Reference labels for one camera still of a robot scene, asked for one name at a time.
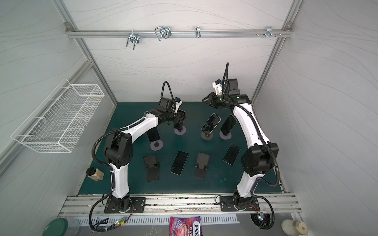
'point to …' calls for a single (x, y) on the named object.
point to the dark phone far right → (228, 125)
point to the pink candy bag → (185, 226)
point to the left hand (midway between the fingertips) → (179, 114)
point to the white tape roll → (294, 227)
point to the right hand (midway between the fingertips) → (204, 99)
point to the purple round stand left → (156, 145)
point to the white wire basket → (52, 127)
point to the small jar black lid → (95, 174)
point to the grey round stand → (205, 137)
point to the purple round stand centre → (180, 132)
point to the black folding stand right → (201, 166)
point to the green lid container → (57, 227)
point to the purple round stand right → (227, 137)
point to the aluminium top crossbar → (243, 33)
